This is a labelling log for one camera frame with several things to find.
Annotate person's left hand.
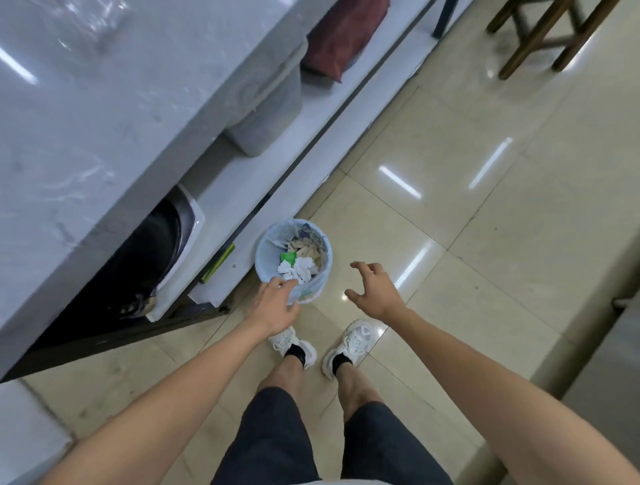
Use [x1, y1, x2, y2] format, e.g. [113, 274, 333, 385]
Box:
[244, 277, 302, 338]

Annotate person's right hand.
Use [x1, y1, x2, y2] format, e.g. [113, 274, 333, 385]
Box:
[344, 261, 409, 321]

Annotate person's left forearm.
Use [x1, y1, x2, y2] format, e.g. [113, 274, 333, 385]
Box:
[38, 316, 282, 485]

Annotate person's right forearm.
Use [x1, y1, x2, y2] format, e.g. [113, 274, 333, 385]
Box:
[383, 305, 640, 485]

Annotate person's left white shoe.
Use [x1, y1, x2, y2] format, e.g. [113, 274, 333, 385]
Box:
[268, 325, 318, 371]

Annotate person's white shoe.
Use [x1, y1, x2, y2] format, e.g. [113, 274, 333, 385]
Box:
[321, 319, 389, 381]
[268, 325, 318, 371]

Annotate crumpled white paper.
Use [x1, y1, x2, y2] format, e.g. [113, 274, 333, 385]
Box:
[277, 256, 316, 285]

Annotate person's right white shoe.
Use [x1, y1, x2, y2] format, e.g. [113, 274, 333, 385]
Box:
[321, 319, 389, 381]

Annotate person's left black sock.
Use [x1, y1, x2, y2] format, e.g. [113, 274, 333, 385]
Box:
[284, 344, 307, 371]

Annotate person's black sock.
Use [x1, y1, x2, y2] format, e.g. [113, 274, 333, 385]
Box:
[331, 352, 354, 379]
[284, 344, 307, 371]

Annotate small bin with blue bag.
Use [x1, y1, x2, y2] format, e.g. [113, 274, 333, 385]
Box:
[254, 218, 334, 306]

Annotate brown paper waste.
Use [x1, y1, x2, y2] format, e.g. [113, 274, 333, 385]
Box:
[285, 237, 321, 266]

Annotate person's right black sock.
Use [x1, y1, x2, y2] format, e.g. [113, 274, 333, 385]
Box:
[331, 352, 354, 379]

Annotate person's left leg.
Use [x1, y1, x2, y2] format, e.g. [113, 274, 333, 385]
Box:
[256, 356, 307, 401]

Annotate person's leg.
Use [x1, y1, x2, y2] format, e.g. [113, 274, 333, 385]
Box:
[256, 356, 307, 401]
[337, 366, 385, 421]

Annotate green and yellow flat tool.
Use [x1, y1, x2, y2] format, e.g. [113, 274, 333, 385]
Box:
[200, 243, 236, 284]

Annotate person's right leg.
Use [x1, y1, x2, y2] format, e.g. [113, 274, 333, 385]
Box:
[337, 366, 385, 421]

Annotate dark grey shorts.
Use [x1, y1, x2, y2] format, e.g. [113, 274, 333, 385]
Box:
[210, 387, 454, 485]

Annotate white tray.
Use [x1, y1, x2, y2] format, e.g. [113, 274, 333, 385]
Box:
[145, 184, 206, 321]

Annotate white lower counter shelf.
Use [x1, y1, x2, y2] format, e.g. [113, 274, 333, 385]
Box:
[145, 0, 441, 323]

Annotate black wok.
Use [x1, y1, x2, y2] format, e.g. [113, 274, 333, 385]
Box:
[30, 197, 190, 346]

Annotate grey plastic storage box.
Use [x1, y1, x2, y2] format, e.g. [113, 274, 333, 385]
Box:
[222, 37, 309, 159]

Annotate grey metal cabinet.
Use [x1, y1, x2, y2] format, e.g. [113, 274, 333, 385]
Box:
[530, 289, 640, 485]

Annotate black furniture leg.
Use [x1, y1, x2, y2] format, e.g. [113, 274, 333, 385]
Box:
[432, 0, 459, 40]

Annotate brown wooden stool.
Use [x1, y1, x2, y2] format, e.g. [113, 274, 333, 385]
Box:
[486, 0, 622, 81]

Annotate clear plastic bag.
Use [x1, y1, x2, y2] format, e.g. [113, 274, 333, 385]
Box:
[44, 0, 132, 52]

